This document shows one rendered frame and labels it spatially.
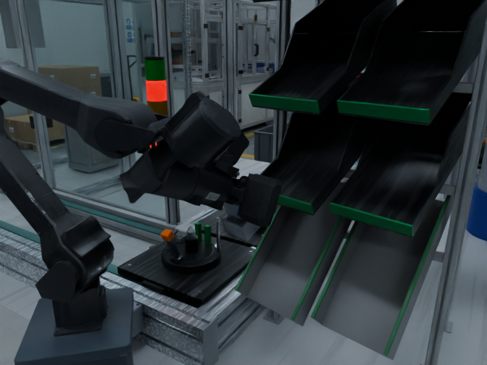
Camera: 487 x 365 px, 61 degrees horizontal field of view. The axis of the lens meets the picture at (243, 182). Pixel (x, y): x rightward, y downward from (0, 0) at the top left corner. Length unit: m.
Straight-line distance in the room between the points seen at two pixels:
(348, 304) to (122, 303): 0.37
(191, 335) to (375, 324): 0.33
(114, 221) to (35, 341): 0.68
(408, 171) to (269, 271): 0.31
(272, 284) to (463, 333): 0.45
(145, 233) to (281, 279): 0.53
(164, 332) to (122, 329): 0.23
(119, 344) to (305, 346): 0.42
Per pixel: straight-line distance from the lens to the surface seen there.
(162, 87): 1.06
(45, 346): 0.65
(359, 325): 0.74
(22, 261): 1.19
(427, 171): 0.73
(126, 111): 0.48
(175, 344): 0.86
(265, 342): 0.91
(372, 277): 0.76
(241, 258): 0.98
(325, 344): 0.92
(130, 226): 1.25
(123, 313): 0.68
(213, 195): 0.52
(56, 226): 0.60
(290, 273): 0.78
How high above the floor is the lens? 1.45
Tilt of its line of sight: 19 degrees down
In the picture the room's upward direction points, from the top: straight up
